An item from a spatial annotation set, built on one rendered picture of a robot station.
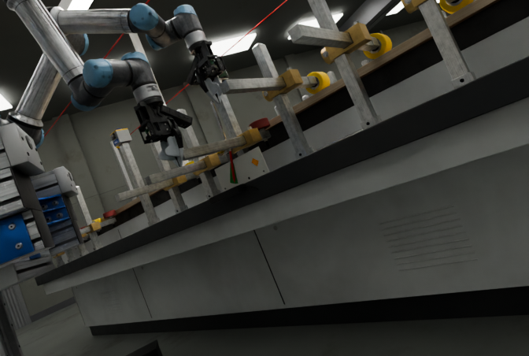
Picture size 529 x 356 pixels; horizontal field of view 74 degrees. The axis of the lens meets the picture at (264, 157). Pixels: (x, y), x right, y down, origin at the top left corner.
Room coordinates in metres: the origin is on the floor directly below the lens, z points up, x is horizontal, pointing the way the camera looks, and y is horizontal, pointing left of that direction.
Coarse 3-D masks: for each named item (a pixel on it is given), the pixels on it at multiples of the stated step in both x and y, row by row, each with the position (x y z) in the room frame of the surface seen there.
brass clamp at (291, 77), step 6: (288, 72) 1.08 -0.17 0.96; (294, 72) 1.09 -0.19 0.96; (288, 78) 1.09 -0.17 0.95; (294, 78) 1.08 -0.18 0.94; (300, 78) 1.11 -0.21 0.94; (288, 84) 1.09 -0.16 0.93; (294, 84) 1.09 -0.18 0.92; (300, 84) 1.12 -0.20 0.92; (282, 90) 1.11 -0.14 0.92; (288, 90) 1.13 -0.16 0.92; (264, 96) 1.16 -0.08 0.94; (270, 96) 1.15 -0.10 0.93
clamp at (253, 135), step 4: (256, 128) 1.27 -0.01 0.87; (244, 132) 1.25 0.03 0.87; (248, 132) 1.24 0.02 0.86; (252, 132) 1.24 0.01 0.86; (256, 132) 1.26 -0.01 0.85; (244, 136) 1.26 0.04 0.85; (248, 136) 1.25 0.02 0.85; (252, 136) 1.24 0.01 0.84; (256, 136) 1.25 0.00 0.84; (260, 136) 1.27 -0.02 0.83; (248, 140) 1.25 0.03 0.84; (252, 140) 1.24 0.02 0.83; (256, 140) 1.25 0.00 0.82; (260, 140) 1.27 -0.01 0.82; (244, 144) 1.27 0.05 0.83; (248, 144) 1.25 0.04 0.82; (252, 144) 1.28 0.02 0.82; (232, 148) 1.31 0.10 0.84; (236, 148) 1.29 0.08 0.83; (240, 148) 1.28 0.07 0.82; (244, 148) 1.30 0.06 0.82; (232, 152) 1.32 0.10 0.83
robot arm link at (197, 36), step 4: (192, 32) 1.17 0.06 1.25; (196, 32) 1.17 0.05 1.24; (200, 32) 1.18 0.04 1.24; (188, 36) 1.17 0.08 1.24; (192, 36) 1.17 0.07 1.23; (196, 36) 1.17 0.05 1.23; (200, 36) 1.18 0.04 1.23; (204, 36) 1.19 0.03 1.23; (188, 40) 1.18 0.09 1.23; (192, 40) 1.17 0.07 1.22; (196, 40) 1.17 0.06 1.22; (200, 40) 1.17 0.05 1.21; (188, 44) 1.18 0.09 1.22; (192, 44) 1.18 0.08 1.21; (188, 48) 1.19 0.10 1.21
